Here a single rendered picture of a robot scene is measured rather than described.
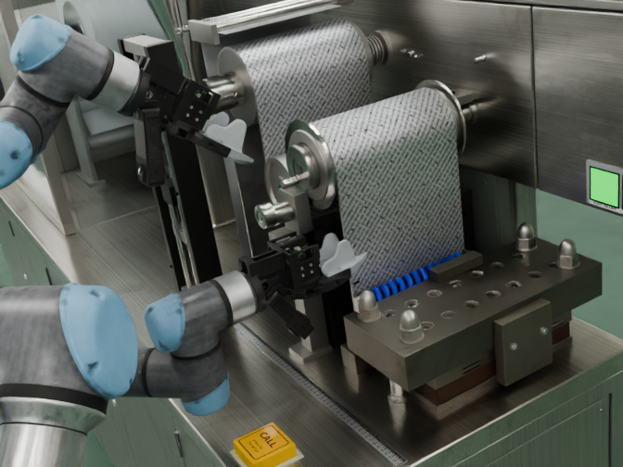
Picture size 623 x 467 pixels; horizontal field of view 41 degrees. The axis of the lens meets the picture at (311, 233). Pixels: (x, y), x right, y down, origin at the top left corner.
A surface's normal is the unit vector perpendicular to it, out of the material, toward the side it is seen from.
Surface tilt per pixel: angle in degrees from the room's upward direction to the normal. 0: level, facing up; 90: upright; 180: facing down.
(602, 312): 0
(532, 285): 0
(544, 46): 90
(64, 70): 104
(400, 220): 90
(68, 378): 61
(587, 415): 90
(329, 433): 0
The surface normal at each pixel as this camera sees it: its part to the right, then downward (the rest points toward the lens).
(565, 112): -0.85, 0.32
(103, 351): 0.96, -0.15
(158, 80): 0.50, 0.30
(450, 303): -0.14, -0.90
